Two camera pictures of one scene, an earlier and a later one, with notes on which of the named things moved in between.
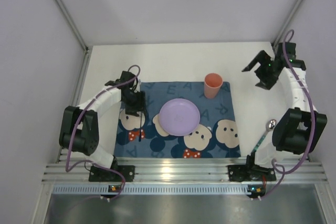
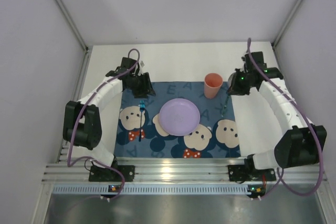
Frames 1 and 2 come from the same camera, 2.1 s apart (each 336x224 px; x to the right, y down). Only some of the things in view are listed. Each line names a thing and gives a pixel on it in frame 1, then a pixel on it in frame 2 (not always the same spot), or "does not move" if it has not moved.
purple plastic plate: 179,117 does not move
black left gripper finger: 143,103 → 149,89
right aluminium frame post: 278,37 does not move
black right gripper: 263,70 → 230,89
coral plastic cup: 212,83 does not move
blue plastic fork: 139,138 does not move
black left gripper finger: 132,111 → 140,95
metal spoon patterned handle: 270,125 → 226,105
